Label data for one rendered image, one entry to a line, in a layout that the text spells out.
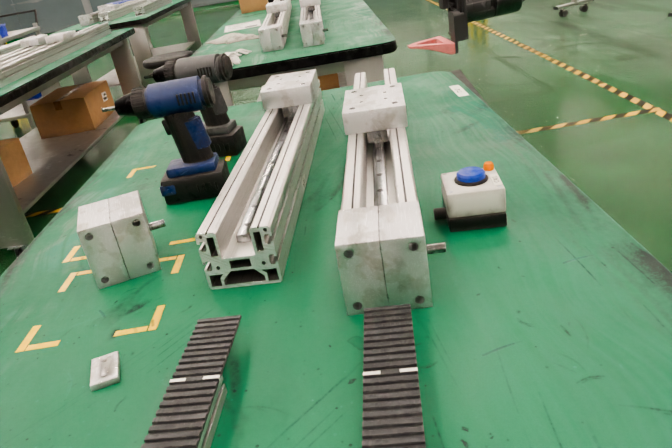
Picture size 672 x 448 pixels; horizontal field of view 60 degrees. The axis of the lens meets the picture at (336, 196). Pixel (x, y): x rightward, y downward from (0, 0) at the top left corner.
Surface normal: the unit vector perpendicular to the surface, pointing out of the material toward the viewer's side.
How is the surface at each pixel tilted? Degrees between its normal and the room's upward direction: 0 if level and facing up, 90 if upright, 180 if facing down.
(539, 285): 0
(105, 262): 90
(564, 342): 0
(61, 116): 90
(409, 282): 90
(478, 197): 90
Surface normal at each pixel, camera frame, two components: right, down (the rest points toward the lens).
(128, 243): 0.36, 0.32
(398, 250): -0.05, 0.41
